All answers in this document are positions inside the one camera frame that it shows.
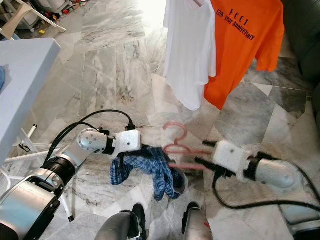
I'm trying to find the blue plaid shirt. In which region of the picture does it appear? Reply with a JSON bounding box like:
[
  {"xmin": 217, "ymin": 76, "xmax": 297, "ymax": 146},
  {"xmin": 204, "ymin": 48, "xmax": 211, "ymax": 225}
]
[{"xmin": 111, "ymin": 146, "xmax": 186, "ymax": 201}]

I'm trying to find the robot right leg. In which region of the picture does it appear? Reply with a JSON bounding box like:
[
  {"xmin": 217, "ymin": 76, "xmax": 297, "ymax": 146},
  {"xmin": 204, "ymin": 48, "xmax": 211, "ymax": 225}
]
[{"xmin": 181, "ymin": 201, "xmax": 213, "ymax": 240}]

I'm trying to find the robot leg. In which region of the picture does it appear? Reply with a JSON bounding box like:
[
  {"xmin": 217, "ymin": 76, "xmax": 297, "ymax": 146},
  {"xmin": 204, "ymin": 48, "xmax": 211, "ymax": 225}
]
[
  {"xmin": 95, "ymin": 202, "xmax": 148, "ymax": 240},
  {"xmin": 181, "ymin": 201, "xmax": 213, "ymax": 240}
]

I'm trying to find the robot left leg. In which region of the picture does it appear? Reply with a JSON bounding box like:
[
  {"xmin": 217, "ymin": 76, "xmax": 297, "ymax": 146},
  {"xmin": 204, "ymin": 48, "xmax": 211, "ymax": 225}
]
[{"xmin": 95, "ymin": 202, "xmax": 148, "ymax": 240}]

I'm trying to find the orange printed T-shirt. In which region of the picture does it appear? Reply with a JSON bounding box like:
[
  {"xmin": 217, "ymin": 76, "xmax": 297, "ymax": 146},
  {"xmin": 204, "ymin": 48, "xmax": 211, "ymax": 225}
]
[{"xmin": 204, "ymin": 0, "xmax": 286, "ymax": 111}]

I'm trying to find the white T-shirt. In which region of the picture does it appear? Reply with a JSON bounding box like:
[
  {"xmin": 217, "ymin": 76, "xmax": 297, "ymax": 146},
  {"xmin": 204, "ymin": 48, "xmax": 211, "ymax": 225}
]
[{"xmin": 162, "ymin": 0, "xmax": 217, "ymax": 112}]

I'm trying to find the dark green sofa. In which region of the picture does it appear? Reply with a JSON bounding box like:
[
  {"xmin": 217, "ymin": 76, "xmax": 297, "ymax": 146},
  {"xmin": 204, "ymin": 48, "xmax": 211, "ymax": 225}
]
[{"xmin": 280, "ymin": 0, "xmax": 320, "ymax": 132}]

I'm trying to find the beige plastic chair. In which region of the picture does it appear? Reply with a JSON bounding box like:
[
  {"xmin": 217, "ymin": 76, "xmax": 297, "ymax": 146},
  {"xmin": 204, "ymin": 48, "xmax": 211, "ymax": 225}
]
[{"xmin": 0, "ymin": 0, "xmax": 66, "ymax": 41}]

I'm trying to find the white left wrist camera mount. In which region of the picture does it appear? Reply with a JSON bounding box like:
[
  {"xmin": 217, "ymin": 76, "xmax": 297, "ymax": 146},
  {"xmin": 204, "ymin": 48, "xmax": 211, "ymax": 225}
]
[{"xmin": 114, "ymin": 129, "xmax": 142, "ymax": 153}]

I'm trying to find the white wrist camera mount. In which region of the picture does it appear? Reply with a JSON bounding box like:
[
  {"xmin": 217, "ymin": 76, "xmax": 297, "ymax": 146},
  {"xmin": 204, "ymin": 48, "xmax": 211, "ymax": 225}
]
[
  {"xmin": 114, "ymin": 129, "xmax": 142, "ymax": 153},
  {"xmin": 212, "ymin": 140, "xmax": 251, "ymax": 178}
]

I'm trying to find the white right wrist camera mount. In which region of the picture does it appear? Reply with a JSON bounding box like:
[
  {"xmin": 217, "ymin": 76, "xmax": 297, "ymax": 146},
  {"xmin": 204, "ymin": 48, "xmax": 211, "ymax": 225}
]
[{"xmin": 212, "ymin": 140, "xmax": 251, "ymax": 178}]

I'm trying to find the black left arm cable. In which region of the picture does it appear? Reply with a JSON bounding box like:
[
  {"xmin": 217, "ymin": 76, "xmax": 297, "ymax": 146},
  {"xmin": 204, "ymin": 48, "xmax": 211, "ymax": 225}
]
[{"xmin": 55, "ymin": 109, "xmax": 136, "ymax": 166}]

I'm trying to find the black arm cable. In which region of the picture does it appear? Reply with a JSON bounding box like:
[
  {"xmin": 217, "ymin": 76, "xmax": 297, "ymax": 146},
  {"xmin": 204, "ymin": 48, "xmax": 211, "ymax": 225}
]
[
  {"xmin": 55, "ymin": 109, "xmax": 136, "ymax": 166},
  {"xmin": 211, "ymin": 172, "xmax": 320, "ymax": 211}
]

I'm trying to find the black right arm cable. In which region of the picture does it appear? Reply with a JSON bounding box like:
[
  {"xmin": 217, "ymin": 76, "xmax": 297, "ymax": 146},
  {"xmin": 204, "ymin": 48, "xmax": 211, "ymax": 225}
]
[{"xmin": 211, "ymin": 172, "xmax": 320, "ymax": 211}]

